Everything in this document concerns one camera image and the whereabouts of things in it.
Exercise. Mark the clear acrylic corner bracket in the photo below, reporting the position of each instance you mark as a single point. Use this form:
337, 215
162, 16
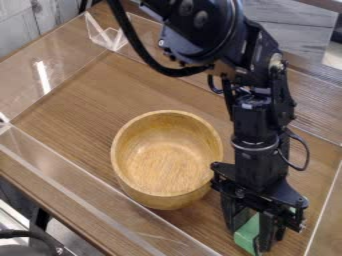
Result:
108, 38

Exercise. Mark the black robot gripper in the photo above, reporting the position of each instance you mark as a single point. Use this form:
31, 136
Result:
252, 186

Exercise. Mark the green rectangular block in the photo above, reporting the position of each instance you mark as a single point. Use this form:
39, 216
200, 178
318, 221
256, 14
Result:
246, 235

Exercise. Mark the black table leg bracket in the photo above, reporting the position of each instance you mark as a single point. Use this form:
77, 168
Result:
44, 242

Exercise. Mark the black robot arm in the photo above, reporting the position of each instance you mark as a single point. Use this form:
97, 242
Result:
211, 39

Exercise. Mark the brown wooden bowl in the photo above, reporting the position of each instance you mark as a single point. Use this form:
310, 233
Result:
160, 155

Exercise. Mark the clear acrylic front wall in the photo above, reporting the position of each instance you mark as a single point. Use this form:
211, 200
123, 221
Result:
56, 161

